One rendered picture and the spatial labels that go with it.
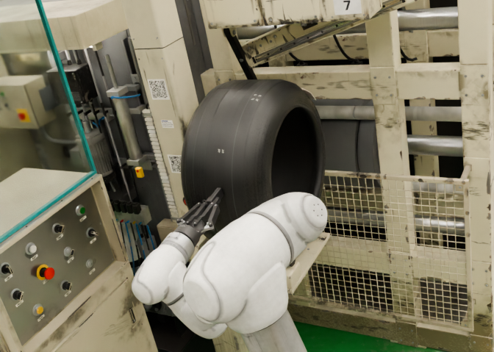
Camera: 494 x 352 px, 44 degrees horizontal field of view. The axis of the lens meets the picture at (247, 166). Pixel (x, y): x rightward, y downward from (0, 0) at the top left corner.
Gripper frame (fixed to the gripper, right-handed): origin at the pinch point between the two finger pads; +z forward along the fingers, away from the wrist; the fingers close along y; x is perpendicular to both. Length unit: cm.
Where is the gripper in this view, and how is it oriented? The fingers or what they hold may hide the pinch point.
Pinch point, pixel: (215, 198)
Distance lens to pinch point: 190.2
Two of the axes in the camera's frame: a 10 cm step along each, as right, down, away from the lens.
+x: 2.4, 8.1, 5.3
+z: 4.3, -5.8, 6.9
